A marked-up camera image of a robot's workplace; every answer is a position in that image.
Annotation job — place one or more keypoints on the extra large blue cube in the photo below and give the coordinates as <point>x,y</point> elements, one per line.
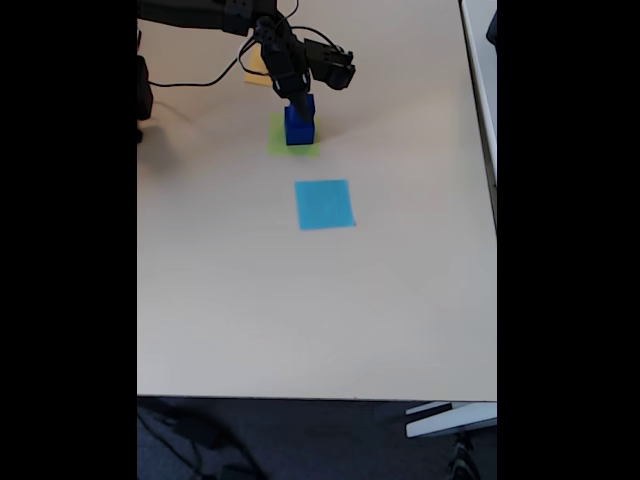
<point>300,135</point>

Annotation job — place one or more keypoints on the blue paper square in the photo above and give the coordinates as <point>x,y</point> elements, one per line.
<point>325,205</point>

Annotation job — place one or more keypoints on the dark object on desk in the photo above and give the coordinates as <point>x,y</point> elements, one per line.
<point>493,27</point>

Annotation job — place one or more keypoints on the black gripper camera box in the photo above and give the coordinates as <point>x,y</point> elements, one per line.
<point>335,67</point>

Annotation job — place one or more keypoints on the green paper square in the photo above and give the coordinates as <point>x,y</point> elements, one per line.
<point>276,145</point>

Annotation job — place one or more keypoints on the pale orange paper square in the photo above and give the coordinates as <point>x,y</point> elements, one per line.
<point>255,65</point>

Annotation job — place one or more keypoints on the white table foot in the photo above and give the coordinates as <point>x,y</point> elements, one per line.
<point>450,422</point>

